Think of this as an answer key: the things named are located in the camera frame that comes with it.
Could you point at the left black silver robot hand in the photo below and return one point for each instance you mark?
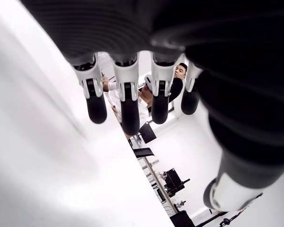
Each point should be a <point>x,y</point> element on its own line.
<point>156,23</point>

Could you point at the black tilted monitor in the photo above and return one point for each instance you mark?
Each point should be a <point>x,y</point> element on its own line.
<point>148,132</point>

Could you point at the black chair back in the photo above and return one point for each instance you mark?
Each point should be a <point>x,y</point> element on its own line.
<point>181,220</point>

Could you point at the long cluttered workbench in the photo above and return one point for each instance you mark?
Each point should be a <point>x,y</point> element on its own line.
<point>156,177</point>

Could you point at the black flat panel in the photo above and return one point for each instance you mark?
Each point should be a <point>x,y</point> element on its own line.
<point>144,151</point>

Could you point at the black equipment box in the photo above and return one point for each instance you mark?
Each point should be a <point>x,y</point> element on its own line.
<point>174,180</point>

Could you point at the white VR headset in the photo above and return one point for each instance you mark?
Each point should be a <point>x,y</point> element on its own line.
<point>148,81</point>

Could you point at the person in black shirt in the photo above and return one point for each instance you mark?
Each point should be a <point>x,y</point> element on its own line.
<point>181,71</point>

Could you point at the seated person in white shirt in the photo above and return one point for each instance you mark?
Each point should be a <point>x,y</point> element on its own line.
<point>144,111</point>

